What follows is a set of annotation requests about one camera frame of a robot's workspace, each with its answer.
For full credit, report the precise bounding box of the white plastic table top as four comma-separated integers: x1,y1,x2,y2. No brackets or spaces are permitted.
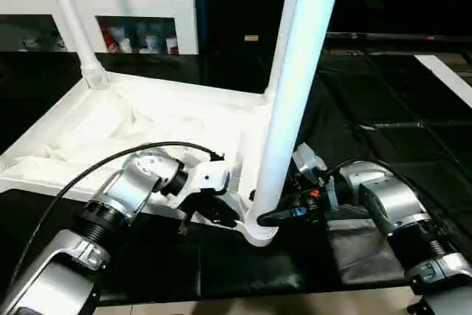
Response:
0,72,280,246

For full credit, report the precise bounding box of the white plastic table leg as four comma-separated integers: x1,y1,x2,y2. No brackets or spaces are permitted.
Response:
264,0,305,103
245,0,347,227
43,0,110,90

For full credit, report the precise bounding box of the black work mat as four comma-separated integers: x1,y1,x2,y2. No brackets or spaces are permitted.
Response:
0,48,472,307

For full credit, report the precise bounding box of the red bottle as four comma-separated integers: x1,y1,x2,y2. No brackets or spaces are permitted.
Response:
103,26,120,53

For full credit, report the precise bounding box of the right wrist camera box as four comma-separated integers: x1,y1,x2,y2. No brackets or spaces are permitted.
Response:
293,143,330,183

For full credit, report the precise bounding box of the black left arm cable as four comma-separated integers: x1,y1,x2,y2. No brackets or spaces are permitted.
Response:
0,142,226,290

